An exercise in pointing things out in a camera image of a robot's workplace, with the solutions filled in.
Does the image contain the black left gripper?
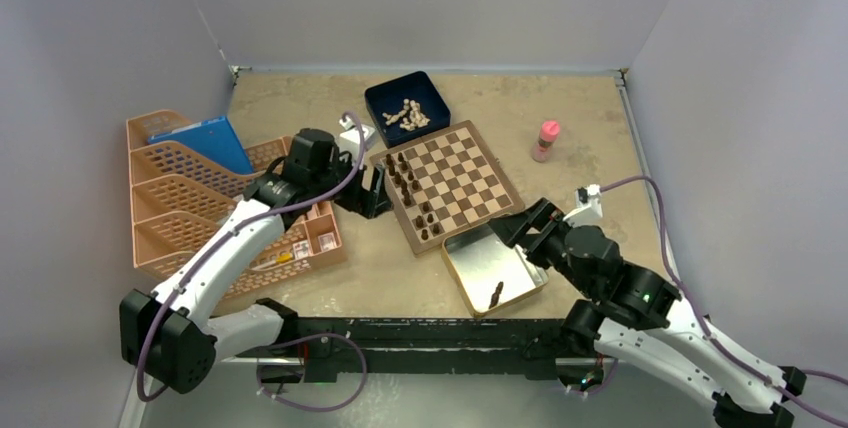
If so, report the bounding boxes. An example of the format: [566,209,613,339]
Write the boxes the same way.
[309,147,392,217]

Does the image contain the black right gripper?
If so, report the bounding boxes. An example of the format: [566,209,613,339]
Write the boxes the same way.
[487,198,597,298]

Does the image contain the dark chess pawn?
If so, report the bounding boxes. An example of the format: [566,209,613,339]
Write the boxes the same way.
[397,153,409,172]
[385,155,396,175]

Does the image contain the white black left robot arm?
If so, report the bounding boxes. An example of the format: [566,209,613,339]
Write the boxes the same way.
[119,124,384,402]

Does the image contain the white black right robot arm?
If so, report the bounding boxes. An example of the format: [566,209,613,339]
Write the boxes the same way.
[488,185,806,427]

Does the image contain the dark chess pawn on board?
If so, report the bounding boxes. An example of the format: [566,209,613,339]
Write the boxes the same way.
[397,153,409,172]

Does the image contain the wooden chess board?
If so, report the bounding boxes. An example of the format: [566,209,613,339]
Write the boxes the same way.
[369,120,525,256]

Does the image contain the pile of light chess pieces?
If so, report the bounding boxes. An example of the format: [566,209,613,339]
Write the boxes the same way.
[381,98,431,132]

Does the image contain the metal gold-rimmed tin tray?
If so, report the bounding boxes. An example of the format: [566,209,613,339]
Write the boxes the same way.
[441,223,549,319]

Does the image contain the orange plastic basket tray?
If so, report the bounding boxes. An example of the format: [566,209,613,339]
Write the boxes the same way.
[218,136,349,300]

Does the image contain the dark blue square tray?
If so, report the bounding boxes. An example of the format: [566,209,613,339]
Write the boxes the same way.
[364,71,451,147]

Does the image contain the pink lidded small bottle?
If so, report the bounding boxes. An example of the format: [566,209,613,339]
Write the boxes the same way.
[531,120,560,162]

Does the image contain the blue folder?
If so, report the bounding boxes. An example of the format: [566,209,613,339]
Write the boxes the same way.
[148,116,252,175]

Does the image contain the orange plastic file organizer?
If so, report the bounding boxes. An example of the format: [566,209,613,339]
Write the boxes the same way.
[126,110,288,281]

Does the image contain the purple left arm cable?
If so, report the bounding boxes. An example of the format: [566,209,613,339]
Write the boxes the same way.
[135,110,368,404]

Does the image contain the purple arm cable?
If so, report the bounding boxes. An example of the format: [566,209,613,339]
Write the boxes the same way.
[599,174,848,428]
[135,110,368,404]

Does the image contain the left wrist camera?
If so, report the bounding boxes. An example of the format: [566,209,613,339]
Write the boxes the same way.
[336,115,376,159]

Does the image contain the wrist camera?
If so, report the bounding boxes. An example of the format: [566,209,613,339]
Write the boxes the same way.
[336,115,376,159]
[564,184,603,227]

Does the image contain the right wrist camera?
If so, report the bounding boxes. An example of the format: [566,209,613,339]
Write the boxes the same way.
[564,184,603,227]

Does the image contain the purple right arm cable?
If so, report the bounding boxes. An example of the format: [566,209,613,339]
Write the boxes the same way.
[599,174,848,428]

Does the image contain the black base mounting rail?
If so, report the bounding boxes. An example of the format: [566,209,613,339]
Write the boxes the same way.
[139,315,722,387]

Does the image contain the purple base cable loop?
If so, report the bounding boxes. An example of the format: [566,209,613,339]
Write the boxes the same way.
[255,332,371,414]

